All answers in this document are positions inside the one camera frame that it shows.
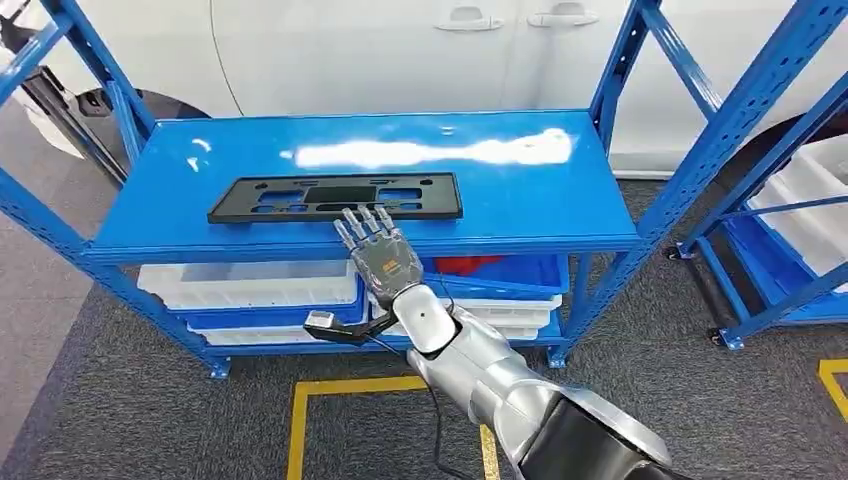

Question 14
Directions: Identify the black car tyre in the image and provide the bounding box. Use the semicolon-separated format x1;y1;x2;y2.
712;109;848;200

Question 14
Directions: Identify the white car body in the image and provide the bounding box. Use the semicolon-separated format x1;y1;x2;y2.
0;0;848;180

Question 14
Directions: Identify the white car door handle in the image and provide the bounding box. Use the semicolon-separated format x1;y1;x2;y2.
526;1;600;29
433;6;505;33

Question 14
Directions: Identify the red object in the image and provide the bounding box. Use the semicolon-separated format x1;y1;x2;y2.
433;256;505;278

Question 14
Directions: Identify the yellow floor tape square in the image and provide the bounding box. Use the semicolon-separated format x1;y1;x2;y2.
286;375;501;480

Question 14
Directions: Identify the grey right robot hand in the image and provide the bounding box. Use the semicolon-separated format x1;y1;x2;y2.
333;205;425;305

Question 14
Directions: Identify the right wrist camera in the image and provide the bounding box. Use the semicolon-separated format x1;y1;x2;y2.
303;309;399;347

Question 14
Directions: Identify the black plastic licence plate frame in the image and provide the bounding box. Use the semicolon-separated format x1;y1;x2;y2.
207;172;464;225

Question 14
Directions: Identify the blue wheeled shelf rack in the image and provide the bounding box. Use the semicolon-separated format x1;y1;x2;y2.
665;72;848;351

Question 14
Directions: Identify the blue steel shelf rack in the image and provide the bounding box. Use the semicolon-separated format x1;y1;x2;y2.
0;0;848;380

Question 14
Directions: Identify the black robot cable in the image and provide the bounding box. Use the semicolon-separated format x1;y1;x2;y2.
366;336;473;480

